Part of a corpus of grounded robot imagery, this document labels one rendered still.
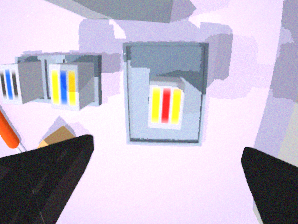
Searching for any orange rounded bar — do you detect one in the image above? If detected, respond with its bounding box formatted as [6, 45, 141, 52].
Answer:
[0, 111, 23, 153]

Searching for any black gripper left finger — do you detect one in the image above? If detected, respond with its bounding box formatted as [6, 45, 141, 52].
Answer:
[0, 133, 94, 224]

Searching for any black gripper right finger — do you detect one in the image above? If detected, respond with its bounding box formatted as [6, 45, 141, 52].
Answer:
[241, 147, 298, 224]

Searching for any tan rectangular block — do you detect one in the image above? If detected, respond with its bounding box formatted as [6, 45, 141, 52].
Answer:
[37, 125, 76, 148]

